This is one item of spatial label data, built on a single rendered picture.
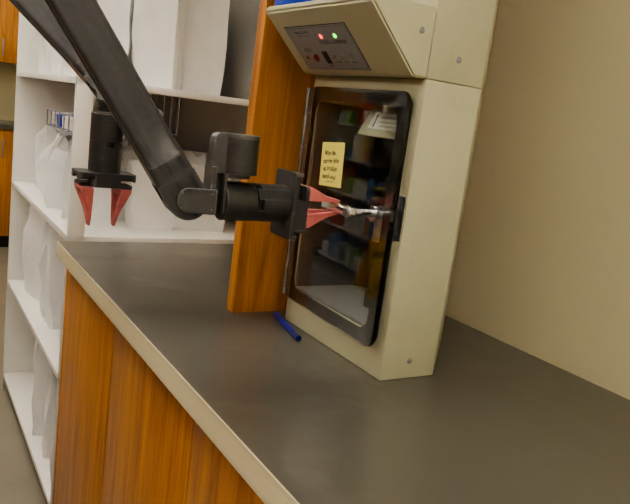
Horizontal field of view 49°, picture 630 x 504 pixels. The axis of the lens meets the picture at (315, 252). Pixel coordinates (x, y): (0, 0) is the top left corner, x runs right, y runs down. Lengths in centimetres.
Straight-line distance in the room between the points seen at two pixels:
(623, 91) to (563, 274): 35
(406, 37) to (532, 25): 54
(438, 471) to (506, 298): 68
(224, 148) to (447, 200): 36
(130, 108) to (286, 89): 45
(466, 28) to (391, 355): 51
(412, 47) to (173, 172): 38
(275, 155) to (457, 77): 42
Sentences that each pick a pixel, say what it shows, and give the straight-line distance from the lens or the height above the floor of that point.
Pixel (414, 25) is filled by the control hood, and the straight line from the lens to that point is 104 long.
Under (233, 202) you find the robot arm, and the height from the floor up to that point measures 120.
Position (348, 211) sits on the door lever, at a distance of 105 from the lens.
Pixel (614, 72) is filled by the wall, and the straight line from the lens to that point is 138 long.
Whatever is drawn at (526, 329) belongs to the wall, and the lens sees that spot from 147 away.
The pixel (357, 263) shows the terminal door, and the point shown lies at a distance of 112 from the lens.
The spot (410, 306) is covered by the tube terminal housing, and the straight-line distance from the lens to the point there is 111.
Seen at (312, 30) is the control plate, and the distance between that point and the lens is 117.
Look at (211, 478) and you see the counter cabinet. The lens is 105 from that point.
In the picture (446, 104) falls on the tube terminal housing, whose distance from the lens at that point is 108.
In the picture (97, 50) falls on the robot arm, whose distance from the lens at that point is 97.
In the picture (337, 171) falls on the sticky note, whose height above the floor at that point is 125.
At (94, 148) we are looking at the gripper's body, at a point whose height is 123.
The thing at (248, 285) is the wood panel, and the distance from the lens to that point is 137.
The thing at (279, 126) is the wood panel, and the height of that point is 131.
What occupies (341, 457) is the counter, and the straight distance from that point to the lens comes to 87.
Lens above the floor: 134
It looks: 11 degrees down
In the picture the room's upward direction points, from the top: 8 degrees clockwise
